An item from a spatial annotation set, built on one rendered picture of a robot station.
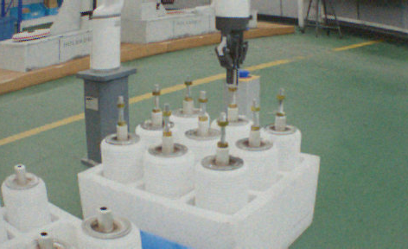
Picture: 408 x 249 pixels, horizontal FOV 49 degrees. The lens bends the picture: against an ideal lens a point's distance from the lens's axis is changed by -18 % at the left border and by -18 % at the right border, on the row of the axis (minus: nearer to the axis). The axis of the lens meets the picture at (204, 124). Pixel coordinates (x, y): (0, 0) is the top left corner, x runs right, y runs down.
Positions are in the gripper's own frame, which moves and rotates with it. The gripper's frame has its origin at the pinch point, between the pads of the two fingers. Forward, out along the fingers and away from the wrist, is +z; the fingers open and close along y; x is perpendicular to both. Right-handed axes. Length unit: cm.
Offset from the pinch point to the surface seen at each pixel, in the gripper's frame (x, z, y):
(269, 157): -15.0, 11.1, -15.0
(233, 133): -2.4, 11.2, -4.2
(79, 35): 176, 12, 142
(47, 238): -7, 7, -68
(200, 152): -0.9, 12.0, -16.2
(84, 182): 19.7, 18.5, -29.7
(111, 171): 13.5, 15.3, -27.2
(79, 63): 170, 30, 134
